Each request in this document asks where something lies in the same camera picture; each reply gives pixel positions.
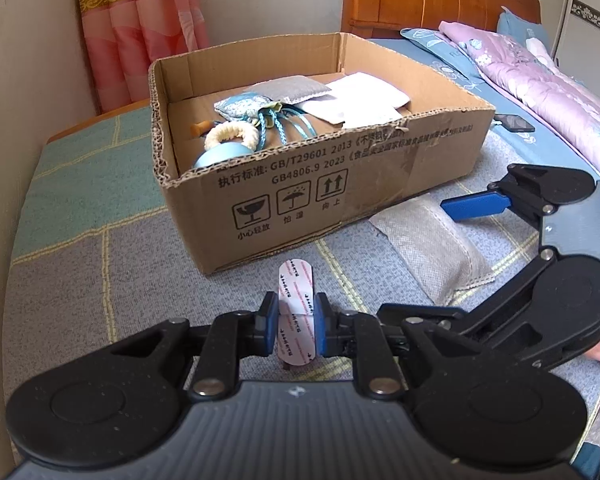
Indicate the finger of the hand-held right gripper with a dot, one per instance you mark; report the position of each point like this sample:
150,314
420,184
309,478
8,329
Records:
490,305
472,206

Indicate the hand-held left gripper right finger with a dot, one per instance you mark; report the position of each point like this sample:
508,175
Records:
321,325

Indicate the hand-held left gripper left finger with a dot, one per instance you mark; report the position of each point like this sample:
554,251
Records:
271,325

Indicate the white adhesive patch pink print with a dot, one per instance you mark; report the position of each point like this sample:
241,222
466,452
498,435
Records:
295,280

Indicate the grey fabric pouch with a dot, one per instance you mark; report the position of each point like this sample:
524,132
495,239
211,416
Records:
430,250
285,90

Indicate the brown cardboard box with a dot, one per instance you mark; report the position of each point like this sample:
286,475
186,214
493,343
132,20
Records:
280,230

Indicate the blue floral tasselled sachet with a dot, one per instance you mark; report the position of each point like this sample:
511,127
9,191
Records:
245,107

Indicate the blue floral bed sheet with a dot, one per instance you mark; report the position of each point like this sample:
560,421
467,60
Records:
555,147

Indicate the black smartphone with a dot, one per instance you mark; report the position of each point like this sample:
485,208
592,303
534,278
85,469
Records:
516,124

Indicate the pink floral quilt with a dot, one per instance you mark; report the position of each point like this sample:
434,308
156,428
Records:
540,85

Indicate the small white pillow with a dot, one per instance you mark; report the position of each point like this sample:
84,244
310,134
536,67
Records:
542,50

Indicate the light blue round object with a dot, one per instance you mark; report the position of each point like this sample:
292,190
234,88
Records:
222,156

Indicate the pale flat packet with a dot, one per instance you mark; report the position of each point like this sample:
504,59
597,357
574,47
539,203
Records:
325,110

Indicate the blue pillow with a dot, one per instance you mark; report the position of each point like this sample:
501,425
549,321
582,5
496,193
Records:
512,27

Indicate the white wardrobe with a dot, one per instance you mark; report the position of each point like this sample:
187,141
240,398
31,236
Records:
590,50

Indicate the pink patterned curtain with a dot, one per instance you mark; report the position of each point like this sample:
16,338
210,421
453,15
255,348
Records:
140,35

